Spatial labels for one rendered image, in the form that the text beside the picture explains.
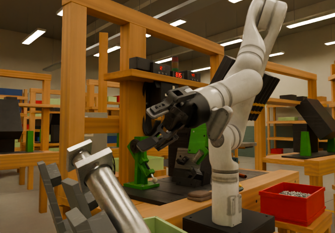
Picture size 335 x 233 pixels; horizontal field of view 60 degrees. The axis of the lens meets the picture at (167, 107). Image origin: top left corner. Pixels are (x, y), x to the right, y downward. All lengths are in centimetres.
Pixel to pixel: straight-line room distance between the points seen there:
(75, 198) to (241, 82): 44
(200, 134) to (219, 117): 109
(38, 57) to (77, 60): 1039
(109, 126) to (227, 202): 95
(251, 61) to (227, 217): 52
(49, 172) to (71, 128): 89
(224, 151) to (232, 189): 13
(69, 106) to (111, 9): 62
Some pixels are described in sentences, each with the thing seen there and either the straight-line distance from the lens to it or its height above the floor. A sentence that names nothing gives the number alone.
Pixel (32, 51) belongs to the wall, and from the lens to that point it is 1191.
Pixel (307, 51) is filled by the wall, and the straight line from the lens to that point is 1141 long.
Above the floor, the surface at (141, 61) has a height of 161.
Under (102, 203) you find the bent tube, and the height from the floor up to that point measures 115.
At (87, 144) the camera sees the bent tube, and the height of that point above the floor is 120.
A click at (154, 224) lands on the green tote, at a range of 91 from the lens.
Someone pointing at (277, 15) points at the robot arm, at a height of 155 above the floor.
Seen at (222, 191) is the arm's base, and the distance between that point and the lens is 101.
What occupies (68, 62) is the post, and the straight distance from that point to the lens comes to 154.
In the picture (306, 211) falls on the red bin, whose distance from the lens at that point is 144.
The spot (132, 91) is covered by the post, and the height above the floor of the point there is 143.
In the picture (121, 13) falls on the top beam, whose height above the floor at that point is 189.
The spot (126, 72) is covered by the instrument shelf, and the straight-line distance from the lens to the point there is 163.
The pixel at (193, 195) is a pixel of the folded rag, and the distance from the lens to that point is 133.
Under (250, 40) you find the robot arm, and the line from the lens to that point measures 83.
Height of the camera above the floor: 122
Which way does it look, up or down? 4 degrees up
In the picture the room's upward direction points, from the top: straight up
